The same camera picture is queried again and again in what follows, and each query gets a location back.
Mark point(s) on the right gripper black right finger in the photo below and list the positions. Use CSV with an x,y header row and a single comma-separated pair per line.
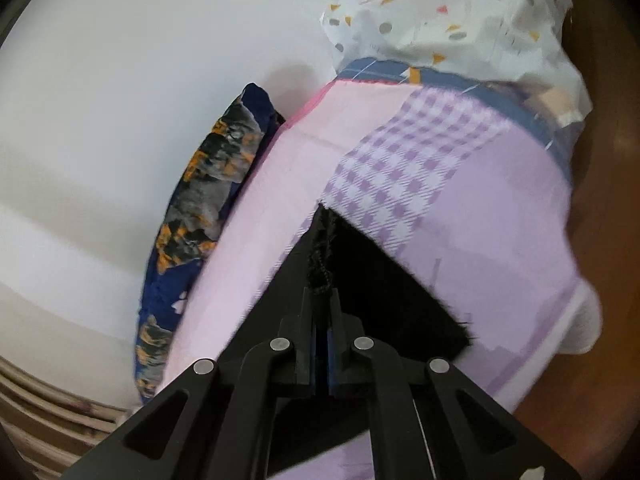
x,y
440,419

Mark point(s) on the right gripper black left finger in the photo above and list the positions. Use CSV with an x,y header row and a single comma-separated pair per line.
x,y
240,419

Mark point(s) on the black pants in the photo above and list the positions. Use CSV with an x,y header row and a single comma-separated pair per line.
x,y
331,254

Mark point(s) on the beige wooden headboard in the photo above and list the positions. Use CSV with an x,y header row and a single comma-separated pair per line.
x,y
51,428

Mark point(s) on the pink purple checked bedsheet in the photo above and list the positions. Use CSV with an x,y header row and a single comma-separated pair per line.
x,y
458,182

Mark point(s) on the blue floral plush blanket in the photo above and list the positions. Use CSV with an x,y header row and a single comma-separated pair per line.
x,y
196,213

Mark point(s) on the white confetti patterned duvet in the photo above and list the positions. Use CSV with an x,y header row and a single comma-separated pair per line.
x,y
488,40

